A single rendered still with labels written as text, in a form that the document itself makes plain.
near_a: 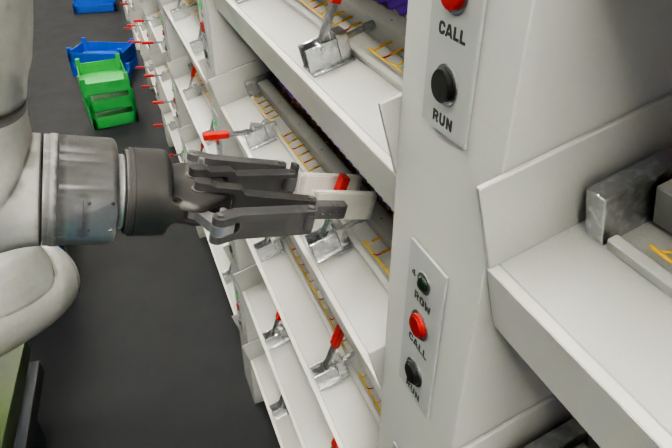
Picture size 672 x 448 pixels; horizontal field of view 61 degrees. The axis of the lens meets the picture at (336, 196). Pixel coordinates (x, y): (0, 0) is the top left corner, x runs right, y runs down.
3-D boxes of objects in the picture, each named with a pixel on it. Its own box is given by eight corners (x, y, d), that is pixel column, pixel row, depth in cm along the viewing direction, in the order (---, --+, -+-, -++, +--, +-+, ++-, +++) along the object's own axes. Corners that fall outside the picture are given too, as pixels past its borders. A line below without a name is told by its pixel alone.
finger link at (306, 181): (295, 201, 57) (292, 197, 57) (356, 202, 60) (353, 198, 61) (301, 174, 56) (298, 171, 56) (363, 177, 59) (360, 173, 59)
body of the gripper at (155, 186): (113, 203, 53) (212, 205, 57) (120, 257, 46) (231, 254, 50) (118, 129, 49) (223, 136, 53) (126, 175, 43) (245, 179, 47)
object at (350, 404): (381, 542, 59) (351, 481, 51) (240, 226, 106) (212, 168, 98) (545, 446, 62) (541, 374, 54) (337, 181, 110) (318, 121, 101)
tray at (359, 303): (392, 420, 48) (368, 353, 42) (229, 129, 95) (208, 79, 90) (587, 313, 51) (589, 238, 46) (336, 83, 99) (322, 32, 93)
